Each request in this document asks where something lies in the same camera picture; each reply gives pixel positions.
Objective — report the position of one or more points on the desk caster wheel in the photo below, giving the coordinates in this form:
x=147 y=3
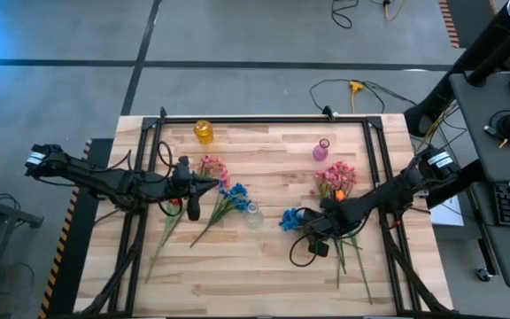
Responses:
x=484 y=274

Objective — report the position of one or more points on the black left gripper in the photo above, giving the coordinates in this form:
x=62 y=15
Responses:
x=183 y=181

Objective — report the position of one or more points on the black floor mat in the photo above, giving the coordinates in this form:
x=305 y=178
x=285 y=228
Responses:
x=474 y=20

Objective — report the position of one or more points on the black aluminium table frame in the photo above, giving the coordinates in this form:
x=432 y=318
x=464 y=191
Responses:
x=259 y=119

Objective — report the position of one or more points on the yellow power plug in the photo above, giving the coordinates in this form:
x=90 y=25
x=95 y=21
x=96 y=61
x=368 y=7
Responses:
x=355 y=85

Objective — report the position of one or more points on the white paper sheet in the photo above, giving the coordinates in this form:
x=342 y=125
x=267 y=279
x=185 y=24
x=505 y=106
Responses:
x=447 y=215

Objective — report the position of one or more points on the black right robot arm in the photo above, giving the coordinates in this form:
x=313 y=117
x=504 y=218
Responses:
x=392 y=190

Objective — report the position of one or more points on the blue artificial flower bunch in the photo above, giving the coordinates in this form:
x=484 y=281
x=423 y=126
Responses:
x=289 y=219
x=237 y=195

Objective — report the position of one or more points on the black round pole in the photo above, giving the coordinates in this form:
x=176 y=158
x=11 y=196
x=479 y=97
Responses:
x=498 y=62

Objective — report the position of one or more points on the black base with hazard stripes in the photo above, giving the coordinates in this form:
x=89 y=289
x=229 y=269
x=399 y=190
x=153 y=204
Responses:
x=82 y=266

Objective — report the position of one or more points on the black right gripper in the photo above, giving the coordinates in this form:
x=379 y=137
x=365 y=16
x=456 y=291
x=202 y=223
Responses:
x=321 y=221

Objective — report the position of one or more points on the grey metal cart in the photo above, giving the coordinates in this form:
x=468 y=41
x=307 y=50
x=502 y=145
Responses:
x=2 y=212

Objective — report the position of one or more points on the yellow glass vase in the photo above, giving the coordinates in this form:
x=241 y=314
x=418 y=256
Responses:
x=203 y=133

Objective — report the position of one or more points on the black tower fan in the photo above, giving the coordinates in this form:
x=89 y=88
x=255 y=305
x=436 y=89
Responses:
x=472 y=53

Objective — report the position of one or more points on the clear glass vase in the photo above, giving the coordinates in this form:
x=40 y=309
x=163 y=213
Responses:
x=253 y=219

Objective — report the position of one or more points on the small black frame clamp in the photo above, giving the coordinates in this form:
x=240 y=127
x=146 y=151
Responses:
x=163 y=113
x=328 y=113

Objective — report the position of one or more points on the grey desk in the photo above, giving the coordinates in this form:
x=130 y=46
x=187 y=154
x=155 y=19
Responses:
x=481 y=146

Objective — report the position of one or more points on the pink glass vase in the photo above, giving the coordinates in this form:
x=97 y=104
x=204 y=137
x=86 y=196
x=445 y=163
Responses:
x=320 y=153

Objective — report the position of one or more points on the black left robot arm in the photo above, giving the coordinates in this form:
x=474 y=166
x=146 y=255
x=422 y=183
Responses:
x=104 y=177

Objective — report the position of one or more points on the orange black hazard tape strip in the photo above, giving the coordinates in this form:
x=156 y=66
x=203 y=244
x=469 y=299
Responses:
x=450 y=22

